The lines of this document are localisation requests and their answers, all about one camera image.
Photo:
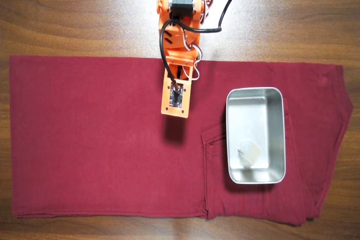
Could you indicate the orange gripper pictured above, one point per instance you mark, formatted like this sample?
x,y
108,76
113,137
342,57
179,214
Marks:
x,y
188,74

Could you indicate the beige cube with grey face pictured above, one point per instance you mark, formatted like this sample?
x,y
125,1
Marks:
x,y
251,153

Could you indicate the rectangular metal tray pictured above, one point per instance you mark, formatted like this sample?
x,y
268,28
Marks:
x,y
253,116

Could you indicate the dark red trousers cloth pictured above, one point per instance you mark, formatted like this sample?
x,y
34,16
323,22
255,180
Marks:
x,y
84,138

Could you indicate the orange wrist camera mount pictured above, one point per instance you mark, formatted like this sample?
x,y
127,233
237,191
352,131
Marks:
x,y
176,103

